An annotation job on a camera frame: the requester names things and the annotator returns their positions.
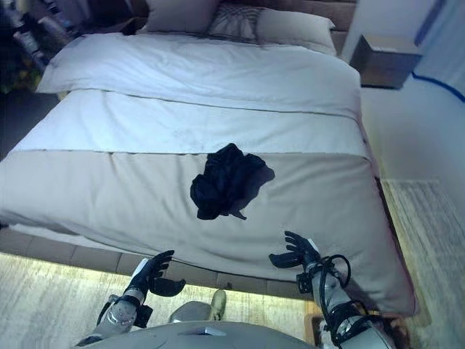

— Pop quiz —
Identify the plain beige pillow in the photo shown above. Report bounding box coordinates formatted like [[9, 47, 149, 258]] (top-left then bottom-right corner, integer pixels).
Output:
[[256, 7, 337, 56], [145, 0, 221, 34]]

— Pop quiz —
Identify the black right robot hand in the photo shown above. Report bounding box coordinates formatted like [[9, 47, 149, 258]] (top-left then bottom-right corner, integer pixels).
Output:
[[268, 230, 323, 272]]

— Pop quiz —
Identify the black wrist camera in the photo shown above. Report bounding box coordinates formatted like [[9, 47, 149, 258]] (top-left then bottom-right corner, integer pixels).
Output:
[[296, 272, 314, 294], [136, 305, 154, 329]]

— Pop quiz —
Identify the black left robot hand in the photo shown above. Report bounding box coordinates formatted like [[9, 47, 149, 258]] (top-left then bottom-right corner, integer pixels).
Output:
[[123, 249, 187, 302]]

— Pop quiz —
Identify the patterned grey pillow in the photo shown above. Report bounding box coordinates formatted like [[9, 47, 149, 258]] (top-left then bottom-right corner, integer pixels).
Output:
[[206, 3, 264, 41]]

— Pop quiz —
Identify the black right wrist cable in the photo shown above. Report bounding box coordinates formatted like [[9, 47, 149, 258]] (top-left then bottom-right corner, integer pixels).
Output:
[[304, 254, 382, 345]]

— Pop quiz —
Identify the brown tufted headboard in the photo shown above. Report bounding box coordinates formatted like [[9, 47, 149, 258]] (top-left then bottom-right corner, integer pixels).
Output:
[[130, 0, 357, 34]]

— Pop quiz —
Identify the white curtain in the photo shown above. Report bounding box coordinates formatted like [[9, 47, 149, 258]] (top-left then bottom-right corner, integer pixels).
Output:
[[410, 0, 465, 99]]

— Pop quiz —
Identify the thick dark cord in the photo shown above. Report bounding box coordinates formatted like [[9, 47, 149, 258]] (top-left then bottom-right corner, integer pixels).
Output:
[[412, 71, 465, 103]]

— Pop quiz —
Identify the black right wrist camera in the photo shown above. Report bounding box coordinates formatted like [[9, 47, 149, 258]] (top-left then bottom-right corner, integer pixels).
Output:
[[296, 272, 314, 294]]

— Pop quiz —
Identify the silver left robot leg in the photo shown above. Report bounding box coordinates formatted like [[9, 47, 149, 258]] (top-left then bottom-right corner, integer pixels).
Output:
[[166, 289, 228, 324]]

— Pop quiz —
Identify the bed with white cover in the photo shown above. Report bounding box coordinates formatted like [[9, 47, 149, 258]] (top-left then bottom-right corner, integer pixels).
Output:
[[0, 32, 421, 316]]

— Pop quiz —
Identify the black garment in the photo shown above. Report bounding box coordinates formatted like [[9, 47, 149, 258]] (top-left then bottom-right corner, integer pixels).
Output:
[[190, 143, 276, 222]]

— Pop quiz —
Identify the brown wooden nightstand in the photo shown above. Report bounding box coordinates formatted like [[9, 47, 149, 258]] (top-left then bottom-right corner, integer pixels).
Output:
[[350, 34, 424, 90]]

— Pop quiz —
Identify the dark cluttered shelf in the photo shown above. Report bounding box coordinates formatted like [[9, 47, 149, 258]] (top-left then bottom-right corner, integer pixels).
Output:
[[0, 0, 85, 92]]

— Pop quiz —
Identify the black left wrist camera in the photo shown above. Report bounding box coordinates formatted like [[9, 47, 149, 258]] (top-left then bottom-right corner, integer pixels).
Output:
[[136, 305, 154, 329]]

